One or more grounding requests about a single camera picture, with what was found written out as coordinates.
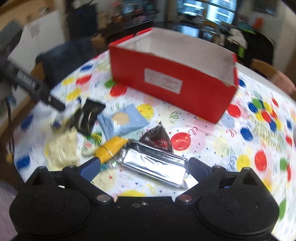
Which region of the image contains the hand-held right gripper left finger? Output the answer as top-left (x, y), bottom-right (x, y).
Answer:
top-left (24, 157), bottom-right (114, 205)

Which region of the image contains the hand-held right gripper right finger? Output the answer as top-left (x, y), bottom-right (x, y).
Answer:
top-left (175, 158), bottom-right (266, 205)

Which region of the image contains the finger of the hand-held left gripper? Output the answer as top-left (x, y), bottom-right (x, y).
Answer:
top-left (47, 94), bottom-right (66, 112)

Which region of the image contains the small teal snack packet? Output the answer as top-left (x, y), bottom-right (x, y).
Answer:
top-left (100, 161), bottom-right (116, 171)

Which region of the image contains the green white candy packet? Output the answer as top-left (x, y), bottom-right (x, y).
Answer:
top-left (82, 133), bottom-right (102, 157)

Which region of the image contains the black snack packet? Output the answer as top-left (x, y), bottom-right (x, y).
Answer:
top-left (69, 98), bottom-right (106, 136)

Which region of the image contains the pale yellow snack packet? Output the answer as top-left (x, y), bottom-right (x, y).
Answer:
top-left (45, 127), bottom-right (80, 168)

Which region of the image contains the silver foil snack packet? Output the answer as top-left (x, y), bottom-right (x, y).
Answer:
top-left (111, 139), bottom-right (190, 189)

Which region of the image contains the dark triangular snack packet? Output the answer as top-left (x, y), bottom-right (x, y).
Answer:
top-left (139, 122), bottom-right (174, 153)

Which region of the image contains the light blue cookie packet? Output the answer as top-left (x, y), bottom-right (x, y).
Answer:
top-left (97, 104), bottom-right (150, 141)

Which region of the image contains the red cardboard box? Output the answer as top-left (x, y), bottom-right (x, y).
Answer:
top-left (108, 27), bottom-right (238, 124)

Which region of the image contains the wooden chair with jacket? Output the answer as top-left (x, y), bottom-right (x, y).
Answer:
top-left (0, 62), bottom-right (47, 149)

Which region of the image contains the dark denim jacket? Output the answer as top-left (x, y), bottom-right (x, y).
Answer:
top-left (36, 38), bottom-right (96, 87)

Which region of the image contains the white cabinet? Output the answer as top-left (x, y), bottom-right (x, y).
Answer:
top-left (9, 10), bottom-right (67, 72)

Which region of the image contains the dark low media console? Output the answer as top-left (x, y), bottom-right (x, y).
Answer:
top-left (97, 0), bottom-right (155, 35)

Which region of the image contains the wooden chair with towel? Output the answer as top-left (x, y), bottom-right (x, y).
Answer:
top-left (251, 59), bottom-right (296, 93)

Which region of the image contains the pink towel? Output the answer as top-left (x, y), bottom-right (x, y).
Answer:
top-left (270, 71), bottom-right (296, 102)

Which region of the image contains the pile of black clothing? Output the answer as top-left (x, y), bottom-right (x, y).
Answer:
top-left (228, 28), bottom-right (274, 67)

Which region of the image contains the white garment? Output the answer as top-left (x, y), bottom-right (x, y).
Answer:
top-left (225, 29), bottom-right (248, 48)

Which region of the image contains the black cable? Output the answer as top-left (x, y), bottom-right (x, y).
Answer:
top-left (6, 98), bottom-right (15, 163)

